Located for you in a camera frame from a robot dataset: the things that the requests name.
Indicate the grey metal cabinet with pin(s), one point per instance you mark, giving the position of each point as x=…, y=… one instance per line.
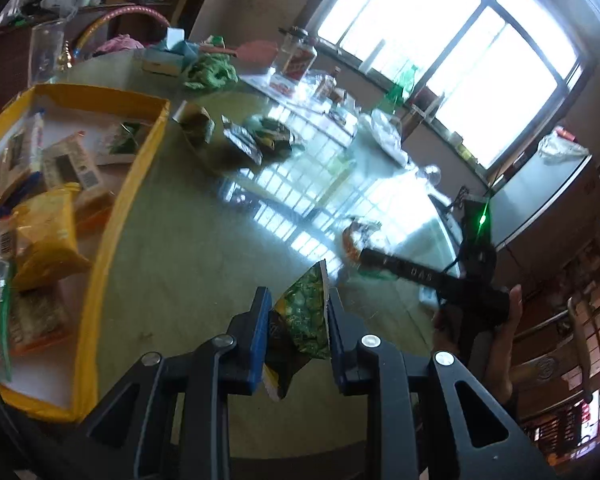
x=535, y=205

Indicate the crumpled white plastic bag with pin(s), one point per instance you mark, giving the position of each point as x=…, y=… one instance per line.
x=60, y=1

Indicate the red white flat packet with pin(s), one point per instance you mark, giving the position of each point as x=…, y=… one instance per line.
x=281, y=85

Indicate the yellow cardboard box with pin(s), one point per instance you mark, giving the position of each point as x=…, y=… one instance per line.
x=125, y=195

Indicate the orange rimmed clear snack packet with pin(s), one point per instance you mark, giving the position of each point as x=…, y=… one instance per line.
x=35, y=317

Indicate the green plastic bottle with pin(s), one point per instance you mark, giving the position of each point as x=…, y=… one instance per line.
x=405, y=85

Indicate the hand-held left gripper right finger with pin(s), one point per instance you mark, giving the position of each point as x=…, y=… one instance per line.
x=337, y=345

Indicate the person's right forearm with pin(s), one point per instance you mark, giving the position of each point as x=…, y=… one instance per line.
x=512, y=407

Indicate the pink cloth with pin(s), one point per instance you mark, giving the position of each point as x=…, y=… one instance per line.
x=117, y=45

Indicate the pink yellow hula hoop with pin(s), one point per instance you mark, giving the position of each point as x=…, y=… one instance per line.
x=125, y=11

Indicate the clear drinking glass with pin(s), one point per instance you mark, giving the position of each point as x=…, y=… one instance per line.
x=430, y=176

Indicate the large window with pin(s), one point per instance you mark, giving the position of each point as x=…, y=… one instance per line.
x=430, y=25

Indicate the clear glass jar red label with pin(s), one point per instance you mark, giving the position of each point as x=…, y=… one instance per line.
x=297, y=57

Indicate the teal tissue box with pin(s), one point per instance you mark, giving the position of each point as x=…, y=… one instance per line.
x=162, y=62

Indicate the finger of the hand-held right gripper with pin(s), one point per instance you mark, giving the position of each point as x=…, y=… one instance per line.
x=405, y=267

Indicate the white green snack packet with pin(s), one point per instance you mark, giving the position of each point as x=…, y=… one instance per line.
x=122, y=141

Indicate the small green box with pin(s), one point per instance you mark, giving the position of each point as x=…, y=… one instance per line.
x=215, y=41

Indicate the green plastic bag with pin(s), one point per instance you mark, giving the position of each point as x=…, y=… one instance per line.
x=210, y=72

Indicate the tan barcode snack packet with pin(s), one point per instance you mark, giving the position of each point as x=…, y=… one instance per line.
x=67, y=162

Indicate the red paddle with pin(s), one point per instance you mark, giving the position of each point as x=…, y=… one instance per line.
x=255, y=50

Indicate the person's right hand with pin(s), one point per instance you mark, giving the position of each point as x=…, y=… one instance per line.
x=500, y=355

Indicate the dark green yellow snack packet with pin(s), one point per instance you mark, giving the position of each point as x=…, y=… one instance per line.
x=275, y=135

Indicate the yellow puffy snack packet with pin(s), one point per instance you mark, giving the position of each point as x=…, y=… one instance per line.
x=47, y=235

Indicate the white red striped snack packet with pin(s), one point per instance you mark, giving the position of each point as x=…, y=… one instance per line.
x=19, y=155

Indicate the olive snack packet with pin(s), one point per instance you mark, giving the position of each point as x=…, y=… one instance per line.
x=195, y=122

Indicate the black silver snack packet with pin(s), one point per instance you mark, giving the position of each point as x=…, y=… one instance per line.
x=242, y=142

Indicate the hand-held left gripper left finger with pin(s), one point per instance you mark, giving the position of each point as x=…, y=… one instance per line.
x=257, y=345

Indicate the clear plastic bag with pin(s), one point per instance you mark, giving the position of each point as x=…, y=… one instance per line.
x=385, y=132

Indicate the tall clear glass jar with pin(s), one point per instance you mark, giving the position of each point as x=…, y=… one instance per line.
x=45, y=52

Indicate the green leafy print snack packet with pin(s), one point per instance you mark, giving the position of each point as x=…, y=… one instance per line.
x=302, y=310

